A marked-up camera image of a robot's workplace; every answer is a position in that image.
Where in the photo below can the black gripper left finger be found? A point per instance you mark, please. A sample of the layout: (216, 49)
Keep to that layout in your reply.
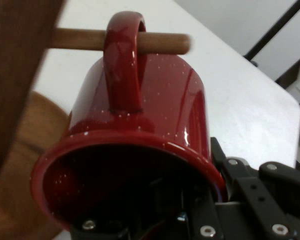
(204, 220)

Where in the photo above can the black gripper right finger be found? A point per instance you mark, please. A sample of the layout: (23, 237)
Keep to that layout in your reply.
(260, 200)

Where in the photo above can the red speckled enamel mug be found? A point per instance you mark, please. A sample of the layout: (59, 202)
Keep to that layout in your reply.
(164, 100)

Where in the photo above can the black tripod stand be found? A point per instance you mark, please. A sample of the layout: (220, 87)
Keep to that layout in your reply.
(277, 26)

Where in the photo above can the brown wooden mug tree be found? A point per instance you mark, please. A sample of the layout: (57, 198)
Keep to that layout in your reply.
(14, 75)

